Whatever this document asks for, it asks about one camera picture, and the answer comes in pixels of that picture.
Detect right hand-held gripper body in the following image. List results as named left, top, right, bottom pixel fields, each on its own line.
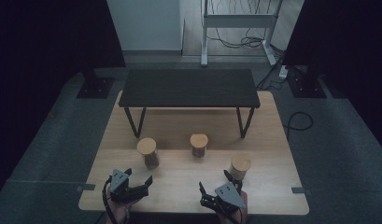
left=200, top=182, right=248, bottom=216

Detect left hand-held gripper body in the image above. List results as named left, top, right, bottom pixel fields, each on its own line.
left=108, top=168, right=149, bottom=204

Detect glass jar pale contents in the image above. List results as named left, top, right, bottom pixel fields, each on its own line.
left=229, top=154, right=252, bottom=182

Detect tall glass jar wooden lid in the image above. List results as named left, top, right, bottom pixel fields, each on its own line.
left=136, top=137, right=161, bottom=171

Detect short glass jar red contents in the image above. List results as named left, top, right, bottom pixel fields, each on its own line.
left=190, top=133, right=209, bottom=159

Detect black shelf with metal legs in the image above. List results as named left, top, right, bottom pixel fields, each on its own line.
left=118, top=68, right=262, bottom=140

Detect person's right hand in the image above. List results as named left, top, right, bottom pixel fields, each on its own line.
left=218, top=189, right=249, bottom=224

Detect person's left hand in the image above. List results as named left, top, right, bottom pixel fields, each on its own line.
left=105, top=189, right=140, bottom=224

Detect black stand base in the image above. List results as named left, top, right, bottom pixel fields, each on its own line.
left=76, top=69, right=116, bottom=100
left=286, top=64, right=329, bottom=100

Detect white power strip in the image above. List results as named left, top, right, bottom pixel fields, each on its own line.
left=278, top=64, right=290, bottom=79

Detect left hand-held gripper black cable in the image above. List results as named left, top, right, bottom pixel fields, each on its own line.
left=101, top=175, right=132, bottom=224

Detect looped black cable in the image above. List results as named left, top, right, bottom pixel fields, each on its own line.
left=282, top=111, right=315, bottom=140

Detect black power strip cable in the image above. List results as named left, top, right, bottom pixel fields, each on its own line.
left=255, top=54, right=287, bottom=91

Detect black cable bundle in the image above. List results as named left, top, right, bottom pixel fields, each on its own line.
left=206, top=27, right=286, bottom=60

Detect white desk frame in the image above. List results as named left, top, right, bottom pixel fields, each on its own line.
left=200, top=0, right=285, bottom=68

